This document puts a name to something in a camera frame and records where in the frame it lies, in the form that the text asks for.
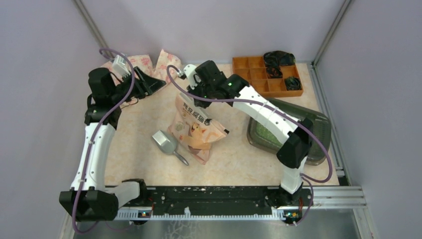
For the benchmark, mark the orange compartment tray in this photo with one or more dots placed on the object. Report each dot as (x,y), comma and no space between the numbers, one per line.
(253,70)

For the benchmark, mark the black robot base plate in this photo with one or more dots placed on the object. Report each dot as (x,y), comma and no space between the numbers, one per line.
(218,203)

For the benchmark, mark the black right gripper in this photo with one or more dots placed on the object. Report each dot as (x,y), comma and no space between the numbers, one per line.
(194,90)

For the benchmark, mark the dark cloth on tray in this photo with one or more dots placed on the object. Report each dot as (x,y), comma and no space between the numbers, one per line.
(273,61)

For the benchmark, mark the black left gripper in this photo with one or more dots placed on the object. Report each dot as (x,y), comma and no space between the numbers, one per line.
(149,85)

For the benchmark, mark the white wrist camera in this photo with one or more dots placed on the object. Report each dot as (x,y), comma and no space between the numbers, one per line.
(190,70)
(121,66)

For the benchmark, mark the dark green litter box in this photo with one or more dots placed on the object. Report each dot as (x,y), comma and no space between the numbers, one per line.
(260,137)

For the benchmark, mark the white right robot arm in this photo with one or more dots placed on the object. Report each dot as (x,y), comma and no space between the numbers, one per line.
(295,135)

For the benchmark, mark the grey metal scoop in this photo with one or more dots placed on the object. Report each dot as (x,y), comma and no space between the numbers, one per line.
(168,145)

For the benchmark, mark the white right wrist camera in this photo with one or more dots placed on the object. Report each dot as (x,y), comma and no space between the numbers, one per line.
(190,70)

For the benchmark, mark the orange cat litter bag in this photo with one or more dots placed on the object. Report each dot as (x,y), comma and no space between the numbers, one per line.
(194,129)

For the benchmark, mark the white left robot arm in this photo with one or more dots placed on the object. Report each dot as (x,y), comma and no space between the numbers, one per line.
(88,199)

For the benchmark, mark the small dark cloth ball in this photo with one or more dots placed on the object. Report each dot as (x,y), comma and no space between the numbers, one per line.
(293,84)

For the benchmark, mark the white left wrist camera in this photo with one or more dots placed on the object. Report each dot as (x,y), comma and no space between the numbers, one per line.
(121,66)

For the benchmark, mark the pink patterned cloth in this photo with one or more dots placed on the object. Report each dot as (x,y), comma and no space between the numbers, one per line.
(144,62)

